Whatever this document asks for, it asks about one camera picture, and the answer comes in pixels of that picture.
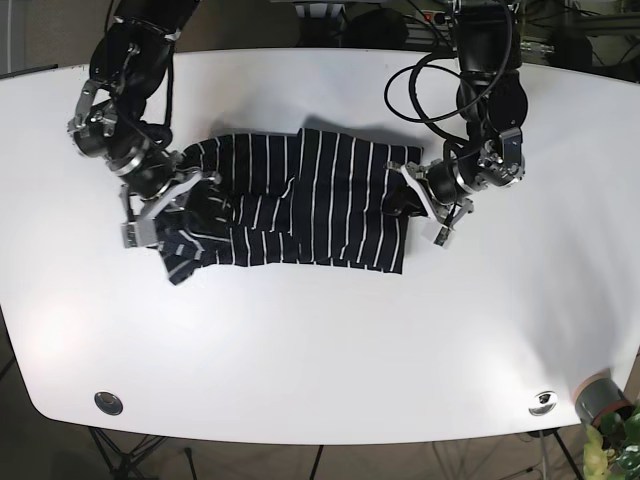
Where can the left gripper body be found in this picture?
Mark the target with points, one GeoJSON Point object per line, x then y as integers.
{"type": "Point", "coordinates": [498, 161]}

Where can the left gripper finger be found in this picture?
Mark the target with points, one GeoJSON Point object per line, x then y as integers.
{"type": "Point", "coordinates": [459, 209]}
{"type": "Point", "coordinates": [417, 197]}

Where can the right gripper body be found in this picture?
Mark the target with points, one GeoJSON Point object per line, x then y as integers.
{"type": "Point", "coordinates": [152, 183]}

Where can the black white striped T-shirt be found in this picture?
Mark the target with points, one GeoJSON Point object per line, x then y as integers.
{"type": "Point", "coordinates": [316, 198]}

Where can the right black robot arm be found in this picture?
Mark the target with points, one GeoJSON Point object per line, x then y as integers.
{"type": "Point", "coordinates": [124, 112]}

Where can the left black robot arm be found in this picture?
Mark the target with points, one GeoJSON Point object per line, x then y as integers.
{"type": "Point", "coordinates": [483, 135]}

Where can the right metal table grommet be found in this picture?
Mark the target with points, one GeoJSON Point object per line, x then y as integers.
{"type": "Point", "coordinates": [543, 403]}

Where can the metal table grommet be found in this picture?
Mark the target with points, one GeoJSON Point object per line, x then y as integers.
{"type": "Point", "coordinates": [543, 403]}
{"type": "Point", "coordinates": [108, 403]}

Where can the grey plant pot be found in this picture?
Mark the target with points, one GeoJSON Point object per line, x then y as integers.
{"type": "Point", "coordinates": [599, 395]}

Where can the left metal table grommet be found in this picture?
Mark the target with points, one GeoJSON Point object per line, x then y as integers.
{"type": "Point", "coordinates": [108, 403]}

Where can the green plant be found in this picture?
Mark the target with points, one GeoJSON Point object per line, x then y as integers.
{"type": "Point", "coordinates": [612, 447]}

